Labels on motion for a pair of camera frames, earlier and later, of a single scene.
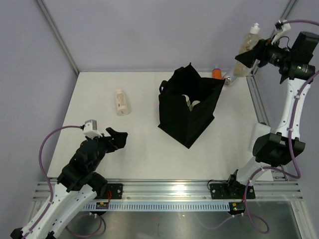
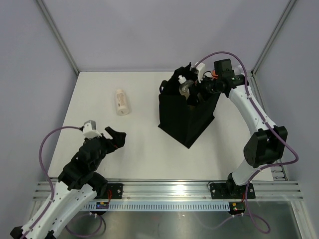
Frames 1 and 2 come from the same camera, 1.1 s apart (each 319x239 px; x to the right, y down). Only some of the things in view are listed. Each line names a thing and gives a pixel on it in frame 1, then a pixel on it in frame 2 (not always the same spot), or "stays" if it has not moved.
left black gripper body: x=104 y=146 stays
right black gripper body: x=271 y=54 → x=210 y=86
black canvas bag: x=175 y=117 stays
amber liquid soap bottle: x=240 y=69 → x=184 y=87
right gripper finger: x=247 y=58 → x=195 y=98
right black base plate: x=232 y=190 stays
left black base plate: x=116 y=190 stays
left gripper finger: x=114 y=134 stays
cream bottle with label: x=122 y=105 stays
